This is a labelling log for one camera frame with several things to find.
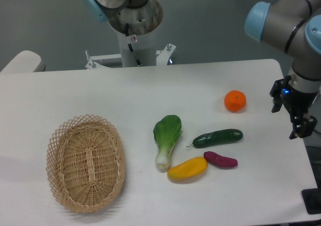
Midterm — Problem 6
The white chair armrest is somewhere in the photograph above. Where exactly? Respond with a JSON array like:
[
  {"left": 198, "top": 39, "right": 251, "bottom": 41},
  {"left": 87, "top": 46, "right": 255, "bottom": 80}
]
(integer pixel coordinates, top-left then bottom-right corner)
[{"left": 1, "top": 50, "right": 46, "bottom": 74}]

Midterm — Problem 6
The yellow mango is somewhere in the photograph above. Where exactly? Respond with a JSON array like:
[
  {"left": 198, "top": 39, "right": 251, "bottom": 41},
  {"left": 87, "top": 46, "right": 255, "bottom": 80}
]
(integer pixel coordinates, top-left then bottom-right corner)
[{"left": 167, "top": 157, "right": 208, "bottom": 181}]

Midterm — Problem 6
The woven wicker basket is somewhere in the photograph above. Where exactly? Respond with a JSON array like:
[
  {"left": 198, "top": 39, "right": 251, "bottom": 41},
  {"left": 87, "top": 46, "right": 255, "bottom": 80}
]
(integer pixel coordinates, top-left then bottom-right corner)
[{"left": 46, "top": 115, "right": 126, "bottom": 213}]

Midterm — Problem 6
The purple sweet potato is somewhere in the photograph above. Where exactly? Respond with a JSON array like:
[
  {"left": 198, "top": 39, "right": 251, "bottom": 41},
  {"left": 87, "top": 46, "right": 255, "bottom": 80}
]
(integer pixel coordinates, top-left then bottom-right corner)
[{"left": 203, "top": 151, "right": 238, "bottom": 168}]

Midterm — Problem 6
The orange tangerine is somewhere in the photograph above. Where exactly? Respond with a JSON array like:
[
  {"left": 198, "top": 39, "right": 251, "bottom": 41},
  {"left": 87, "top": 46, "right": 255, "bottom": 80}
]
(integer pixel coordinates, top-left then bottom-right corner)
[{"left": 224, "top": 90, "right": 247, "bottom": 112}]

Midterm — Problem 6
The black table clamp device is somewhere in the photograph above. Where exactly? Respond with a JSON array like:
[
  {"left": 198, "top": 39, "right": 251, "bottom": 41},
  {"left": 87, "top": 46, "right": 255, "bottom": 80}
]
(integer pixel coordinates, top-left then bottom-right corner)
[{"left": 301, "top": 188, "right": 320, "bottom": 215}]

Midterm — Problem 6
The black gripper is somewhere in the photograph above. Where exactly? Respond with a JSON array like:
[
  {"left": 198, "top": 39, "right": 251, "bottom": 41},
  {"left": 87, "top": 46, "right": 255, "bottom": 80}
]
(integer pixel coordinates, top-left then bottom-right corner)
[{"left": 269, "top": 75, "right": 319, "bottom": 139}]

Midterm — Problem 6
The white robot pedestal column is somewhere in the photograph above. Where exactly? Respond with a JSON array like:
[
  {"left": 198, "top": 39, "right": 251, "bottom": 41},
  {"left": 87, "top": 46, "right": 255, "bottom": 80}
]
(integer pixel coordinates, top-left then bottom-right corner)
[{"left": 109, "top": 0, "right": 163, "bottom": 67}]

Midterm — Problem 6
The white pedestal base frame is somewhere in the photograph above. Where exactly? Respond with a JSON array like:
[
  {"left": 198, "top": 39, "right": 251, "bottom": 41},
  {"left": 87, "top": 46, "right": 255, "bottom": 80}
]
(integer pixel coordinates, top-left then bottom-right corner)
[{"left": 85, "top": 43, "right": 176, "bottom": 70}]

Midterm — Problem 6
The black cable on pedestal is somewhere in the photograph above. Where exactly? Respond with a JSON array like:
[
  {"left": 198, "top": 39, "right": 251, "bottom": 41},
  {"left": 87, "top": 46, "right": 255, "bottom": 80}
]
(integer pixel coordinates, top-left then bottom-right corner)
[{"left": 124, "top": 23, "right": 143, "bottom": 67}]

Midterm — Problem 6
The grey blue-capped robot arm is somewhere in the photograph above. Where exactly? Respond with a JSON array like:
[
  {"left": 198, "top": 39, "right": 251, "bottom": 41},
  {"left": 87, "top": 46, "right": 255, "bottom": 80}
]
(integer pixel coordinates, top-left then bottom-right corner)
[{"left": 83, "top": 0, "right": 320, "bottom": 139}]

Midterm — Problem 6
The green bok choy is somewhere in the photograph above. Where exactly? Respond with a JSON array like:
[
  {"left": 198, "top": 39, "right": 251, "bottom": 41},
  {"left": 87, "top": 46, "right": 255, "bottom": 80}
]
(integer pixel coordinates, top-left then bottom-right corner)
[{"left": 153, "top": 115, "right": 183, "bottom": 171}]

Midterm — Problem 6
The dark green cucumber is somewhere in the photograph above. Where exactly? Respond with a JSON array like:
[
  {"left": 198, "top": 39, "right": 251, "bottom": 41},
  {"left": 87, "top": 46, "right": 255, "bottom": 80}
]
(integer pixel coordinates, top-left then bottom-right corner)
[{"left": 188, "top": 129, "right": 243, "bottom": 149}]

